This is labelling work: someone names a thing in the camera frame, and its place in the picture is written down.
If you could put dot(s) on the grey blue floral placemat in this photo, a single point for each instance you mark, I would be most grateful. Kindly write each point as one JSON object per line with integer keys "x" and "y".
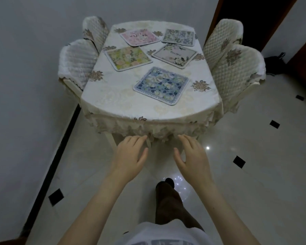
{"x": 178, "y": 37}

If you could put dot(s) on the pink floral placemat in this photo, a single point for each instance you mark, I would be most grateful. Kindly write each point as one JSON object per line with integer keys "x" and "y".
{"x": 140, "y": 37}

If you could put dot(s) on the person's dark shoe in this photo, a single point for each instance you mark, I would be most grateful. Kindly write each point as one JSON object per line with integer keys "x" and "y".
{"x": 169, "y": 182}

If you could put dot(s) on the person's left thumb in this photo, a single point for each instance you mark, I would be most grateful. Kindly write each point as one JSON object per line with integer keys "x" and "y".
{"x": 143, "y": 156}

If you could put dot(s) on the person's left hand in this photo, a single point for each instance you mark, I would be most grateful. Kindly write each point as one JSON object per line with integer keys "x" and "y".
{"x": 126, "y": 163}

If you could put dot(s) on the cream floral lace tablecloth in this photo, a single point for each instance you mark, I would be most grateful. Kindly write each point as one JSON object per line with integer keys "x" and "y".
{"x": 112, "y": 94}

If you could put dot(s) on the person's right thumb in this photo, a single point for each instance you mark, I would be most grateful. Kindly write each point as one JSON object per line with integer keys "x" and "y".
{"x": 178, "y": 155}

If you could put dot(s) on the chair with quilted cream cover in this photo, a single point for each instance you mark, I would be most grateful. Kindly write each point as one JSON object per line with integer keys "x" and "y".
{"x": 95, "y": 31}
{"x": 223, "y": 40}
{"x": 77, "y": 61}
{"x": 238, "y": 73}

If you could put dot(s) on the person's right forearm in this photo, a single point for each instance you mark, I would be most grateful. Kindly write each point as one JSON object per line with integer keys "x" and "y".
{"x": 224, "y": 214}

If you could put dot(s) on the person's right hand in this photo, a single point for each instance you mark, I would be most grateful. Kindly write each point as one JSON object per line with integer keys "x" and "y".
{"x": 197, "y": 165}

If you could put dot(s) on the person's white shirt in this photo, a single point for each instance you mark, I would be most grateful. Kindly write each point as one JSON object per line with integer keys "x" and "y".
{"x": 163, "y": 233}

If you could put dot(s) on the black bag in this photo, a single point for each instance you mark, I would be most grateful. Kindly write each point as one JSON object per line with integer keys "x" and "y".
{"x": 275, "y": 65}

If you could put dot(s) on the person's brown trouser leg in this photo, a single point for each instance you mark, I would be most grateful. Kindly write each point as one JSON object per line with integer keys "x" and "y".
{"x": 172, "y": 206}

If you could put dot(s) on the beige placemat with white flower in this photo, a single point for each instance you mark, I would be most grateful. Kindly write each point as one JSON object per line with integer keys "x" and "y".
{"x": 174, "y": 55}

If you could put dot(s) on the yellow green floral placemat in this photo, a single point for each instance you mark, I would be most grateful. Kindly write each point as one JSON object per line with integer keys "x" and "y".
{"x": 128, "y": 58}

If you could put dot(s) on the dark brown wooden door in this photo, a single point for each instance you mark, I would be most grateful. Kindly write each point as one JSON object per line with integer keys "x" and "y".
{"x": 252, "y": 20}

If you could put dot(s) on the person's left forearm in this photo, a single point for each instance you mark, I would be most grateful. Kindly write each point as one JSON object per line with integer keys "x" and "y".
{"x": 91, "y": 214}

